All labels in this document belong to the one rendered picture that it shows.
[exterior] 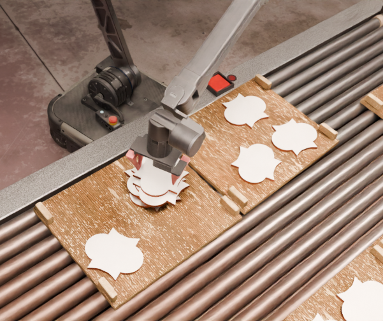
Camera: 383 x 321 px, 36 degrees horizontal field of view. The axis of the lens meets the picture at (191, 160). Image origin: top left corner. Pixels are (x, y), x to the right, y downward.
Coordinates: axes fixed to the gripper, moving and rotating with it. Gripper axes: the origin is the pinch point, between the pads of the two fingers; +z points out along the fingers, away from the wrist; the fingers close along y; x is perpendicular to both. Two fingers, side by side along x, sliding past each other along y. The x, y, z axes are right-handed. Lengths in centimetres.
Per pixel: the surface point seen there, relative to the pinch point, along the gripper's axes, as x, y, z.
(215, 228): -0.3, 17.5, 11.6
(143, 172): 3.0, -5.0, 5.7
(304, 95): 62, 24, 12
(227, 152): 25.3, 10.8, 11.0
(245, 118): 39.4, 10.8, 9.7
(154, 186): 0.5, -0.5, 5.8
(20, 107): 86, -113, 103
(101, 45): 149, -102, 102
